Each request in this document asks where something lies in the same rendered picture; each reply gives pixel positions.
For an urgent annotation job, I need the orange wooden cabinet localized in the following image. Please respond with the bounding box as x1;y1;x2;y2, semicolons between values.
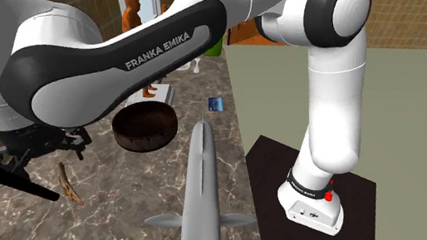
223;14;288;54

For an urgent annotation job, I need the white flat book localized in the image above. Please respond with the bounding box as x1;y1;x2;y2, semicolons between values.
122;81;177;113

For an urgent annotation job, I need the grey toy airplane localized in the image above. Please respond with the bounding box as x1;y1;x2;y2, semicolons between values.
131;114;260;240

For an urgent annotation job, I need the brown curved stick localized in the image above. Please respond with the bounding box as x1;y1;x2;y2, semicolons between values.
56;159;86;209

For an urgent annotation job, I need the orange human figure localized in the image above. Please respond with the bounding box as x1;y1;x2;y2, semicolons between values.
118;0;160;101

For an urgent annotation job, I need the dark brown round bowl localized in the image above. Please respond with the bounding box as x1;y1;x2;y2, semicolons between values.
109;97;182;157

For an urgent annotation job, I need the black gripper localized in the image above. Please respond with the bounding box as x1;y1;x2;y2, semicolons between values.
0;118;96;180

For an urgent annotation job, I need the small white figure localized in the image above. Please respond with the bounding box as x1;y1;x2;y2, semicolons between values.
191;56;204;75

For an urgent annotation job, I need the green container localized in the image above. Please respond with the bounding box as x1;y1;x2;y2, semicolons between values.
200;36;227;59

